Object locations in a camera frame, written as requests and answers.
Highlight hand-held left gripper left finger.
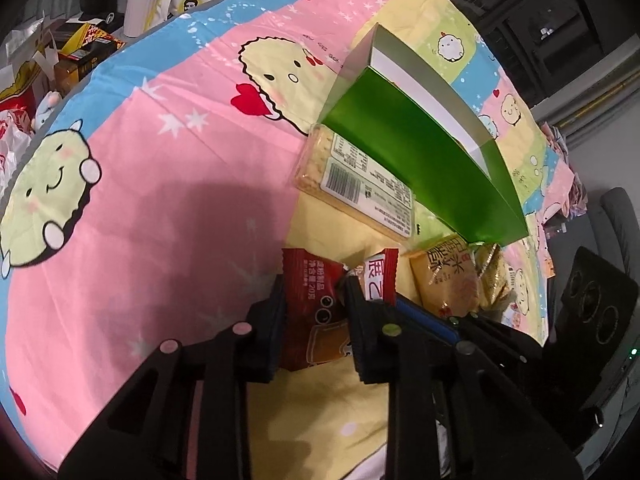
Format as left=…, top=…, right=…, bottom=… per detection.
left=57, top=276, right=287, bottom=480

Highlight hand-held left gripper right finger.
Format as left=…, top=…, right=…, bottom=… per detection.
left=342, top=275, right=585, bottom=480

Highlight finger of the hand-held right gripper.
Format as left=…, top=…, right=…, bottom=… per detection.
left=397, top=299, right=551, bottom=376

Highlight orange snack packet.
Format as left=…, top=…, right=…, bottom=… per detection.
left=407, top=234, right=482, bottom=319

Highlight dark red snack packet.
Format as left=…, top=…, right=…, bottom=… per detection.
left=279, top=247, right=352, bottom=373

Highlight white snack packet red edges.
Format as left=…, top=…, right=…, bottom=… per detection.
left=364, top=248, right=400, bottom=304

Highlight green cardboard box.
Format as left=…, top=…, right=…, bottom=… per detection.
left=320, top=24, right=530, bottom=247

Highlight grey chair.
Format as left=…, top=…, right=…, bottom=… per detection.
left=585, top=187, right=640, bottom=282

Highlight clear cracker packet white label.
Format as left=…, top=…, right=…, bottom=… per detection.
left=292, top=123, right=419, bottom=239

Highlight printed cartoon blanket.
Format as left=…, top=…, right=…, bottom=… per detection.
left=0, top=0, right=591, bottom=480

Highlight dark cabinet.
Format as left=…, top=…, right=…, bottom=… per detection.
left=475, top=0, right=640, bottom=122

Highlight blue plush toy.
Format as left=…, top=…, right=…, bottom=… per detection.
left=31, top=90, right=65, bottom=131

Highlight brown box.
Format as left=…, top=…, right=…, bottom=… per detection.
left=53, top=52, right=99, bottom=99

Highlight red white snack bag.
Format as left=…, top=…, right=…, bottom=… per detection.
left=0, top=77, right=42, bottom=127

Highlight yellow red carton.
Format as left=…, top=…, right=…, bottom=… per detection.
left=62, top=20, right=127, bottom=59

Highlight white cylindrical object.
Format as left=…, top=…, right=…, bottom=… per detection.
left=123, top=0, right=157, bottom=39

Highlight clear plastic bag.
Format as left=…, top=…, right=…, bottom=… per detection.
left=4, top=14, right=62, bottom=69

